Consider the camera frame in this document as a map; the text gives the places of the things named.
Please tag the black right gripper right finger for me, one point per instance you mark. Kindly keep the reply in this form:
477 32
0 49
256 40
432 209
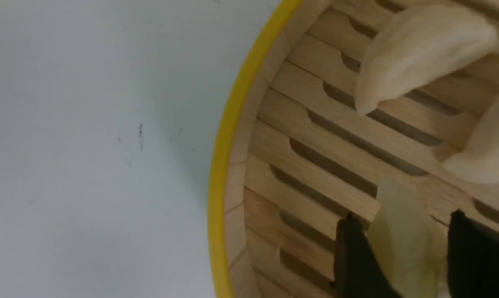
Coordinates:
473 258

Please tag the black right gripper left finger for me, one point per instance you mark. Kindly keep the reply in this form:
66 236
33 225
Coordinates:
356 270

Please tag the green dumpling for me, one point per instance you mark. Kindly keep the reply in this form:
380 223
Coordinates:
409 246

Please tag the white dumpling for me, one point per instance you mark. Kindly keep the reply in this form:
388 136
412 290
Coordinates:
478 162
418 46

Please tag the bamboo steamer tray yellow rim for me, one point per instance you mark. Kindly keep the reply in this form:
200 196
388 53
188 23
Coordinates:
292 156

